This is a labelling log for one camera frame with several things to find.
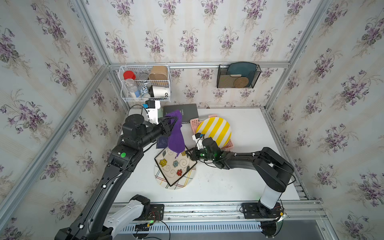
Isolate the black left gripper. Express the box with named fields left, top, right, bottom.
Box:
left=135, top=116, right=180, bottom=151

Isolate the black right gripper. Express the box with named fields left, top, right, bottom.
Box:
left=183, top=146, right=214, bottom=162

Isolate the purple cloth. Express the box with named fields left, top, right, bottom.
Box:
left=165, top=110, right=185, bottom=157

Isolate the yellow striped round plate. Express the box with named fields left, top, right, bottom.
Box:
left=194, top=116, right=233, bottom=149

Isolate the square floral plate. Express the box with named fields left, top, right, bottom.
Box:
left=154, top=148, right=197, bottom=190

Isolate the round plaid plate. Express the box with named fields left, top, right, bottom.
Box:
left=154, top=161, right=197, bottom=190

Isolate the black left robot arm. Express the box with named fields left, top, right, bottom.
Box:
left=55, top=114, right=178, bottom=240

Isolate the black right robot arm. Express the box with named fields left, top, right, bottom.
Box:
left=186, top=138, right=294, bottom=210

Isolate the teal plate in holder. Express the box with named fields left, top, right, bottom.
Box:
left=227, top=62, right=259, bottom=88

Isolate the small navy notebook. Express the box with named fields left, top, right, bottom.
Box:
left=156, top=137, right=169, bottom=149

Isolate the dark grey book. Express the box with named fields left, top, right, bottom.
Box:
left=164, top=104, right=199, bottom=124

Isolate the pink plastic basket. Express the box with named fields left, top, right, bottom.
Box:
left=189, top=113, right=234, bottom=151

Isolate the white cylindrical can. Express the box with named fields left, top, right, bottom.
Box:
left=149, top=86, right=171, bottom=98

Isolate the brown paper box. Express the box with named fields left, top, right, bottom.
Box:
left=149, top=66, right=169, bottom=81

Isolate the clear plastic bottle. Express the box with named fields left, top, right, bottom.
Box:
left=125, top=79, right=141, bottom=98

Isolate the round cork coaster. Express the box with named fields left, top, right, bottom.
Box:
left=234, top=77, right=249, bottom=88

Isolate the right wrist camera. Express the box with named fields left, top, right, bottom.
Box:
left=192, top=133, right=205, bottom=150

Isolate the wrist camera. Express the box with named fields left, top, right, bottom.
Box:
left=192, top=133, right=205, bottom=150
left=143, top=100, right=161, bottom=124

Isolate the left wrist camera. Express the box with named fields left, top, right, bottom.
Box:
left=143, top=100, right=161, bottom=124

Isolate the white wire basket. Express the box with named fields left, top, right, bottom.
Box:
left=118, top=64, right=172, bottom=103

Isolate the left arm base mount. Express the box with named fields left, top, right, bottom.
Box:
left=130, top=195, right=165, bottom=233

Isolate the black mesh wall holder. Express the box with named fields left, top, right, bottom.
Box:
left=217, top=64, right=262, bottom=89

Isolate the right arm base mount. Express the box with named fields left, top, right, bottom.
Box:
left=239, top=199, right=287, bottom=239

